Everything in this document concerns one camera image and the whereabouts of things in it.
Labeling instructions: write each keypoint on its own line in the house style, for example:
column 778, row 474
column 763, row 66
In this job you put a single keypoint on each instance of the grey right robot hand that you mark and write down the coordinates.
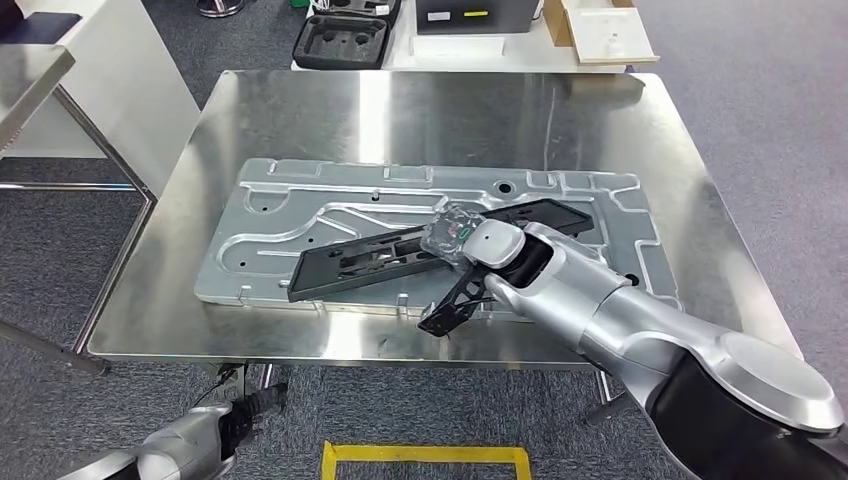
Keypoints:
column 450, row 235

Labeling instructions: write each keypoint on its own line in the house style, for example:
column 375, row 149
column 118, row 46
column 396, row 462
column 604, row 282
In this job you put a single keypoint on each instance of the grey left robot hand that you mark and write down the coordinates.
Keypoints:
column 255, row 407

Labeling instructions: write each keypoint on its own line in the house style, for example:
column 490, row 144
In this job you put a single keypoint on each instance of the long black slotted plastic part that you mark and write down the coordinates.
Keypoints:
column 331, row 275

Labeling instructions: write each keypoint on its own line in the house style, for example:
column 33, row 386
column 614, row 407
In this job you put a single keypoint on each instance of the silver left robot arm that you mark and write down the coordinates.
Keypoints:
column 172, row 444

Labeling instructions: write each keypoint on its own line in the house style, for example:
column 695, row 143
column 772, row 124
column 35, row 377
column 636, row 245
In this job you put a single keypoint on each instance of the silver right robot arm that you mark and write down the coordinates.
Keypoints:
column 662, row 318

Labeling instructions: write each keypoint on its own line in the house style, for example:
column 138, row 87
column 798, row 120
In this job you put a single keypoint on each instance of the stainless steel workbench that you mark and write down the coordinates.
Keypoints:
column 430, row 119

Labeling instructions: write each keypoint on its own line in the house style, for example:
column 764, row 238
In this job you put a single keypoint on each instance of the stamped grey metal panel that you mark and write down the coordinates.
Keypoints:
column 265, row 252

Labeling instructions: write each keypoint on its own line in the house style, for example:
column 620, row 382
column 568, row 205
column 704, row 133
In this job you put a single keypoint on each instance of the yellow floor tape square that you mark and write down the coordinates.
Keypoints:
column 424, row 454

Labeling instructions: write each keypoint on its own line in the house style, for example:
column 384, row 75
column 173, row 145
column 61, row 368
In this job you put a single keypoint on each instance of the white table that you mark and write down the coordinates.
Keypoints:
column 530, row 56

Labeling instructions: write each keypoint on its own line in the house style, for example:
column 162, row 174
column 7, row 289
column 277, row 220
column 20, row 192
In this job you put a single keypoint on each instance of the dark grey box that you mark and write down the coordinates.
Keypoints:
column 477, row 18

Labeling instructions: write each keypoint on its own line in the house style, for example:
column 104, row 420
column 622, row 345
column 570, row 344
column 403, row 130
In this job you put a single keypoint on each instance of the black foam case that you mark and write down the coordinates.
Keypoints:
column 361, row 8
column 341, row 43

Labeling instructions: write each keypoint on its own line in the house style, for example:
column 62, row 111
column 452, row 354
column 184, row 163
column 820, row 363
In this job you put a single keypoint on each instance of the white flat board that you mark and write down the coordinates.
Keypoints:
column 609, row 36

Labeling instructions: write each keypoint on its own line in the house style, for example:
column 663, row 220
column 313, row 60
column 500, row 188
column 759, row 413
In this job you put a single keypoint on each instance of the chrome round base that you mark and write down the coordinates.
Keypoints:
column 220, row 6

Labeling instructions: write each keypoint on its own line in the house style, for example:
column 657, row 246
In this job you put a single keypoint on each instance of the stainless steel side table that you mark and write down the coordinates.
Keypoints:
column 33, row 86

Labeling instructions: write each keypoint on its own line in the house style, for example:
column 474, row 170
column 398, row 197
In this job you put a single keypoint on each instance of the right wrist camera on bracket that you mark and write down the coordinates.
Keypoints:
column 457, row 305

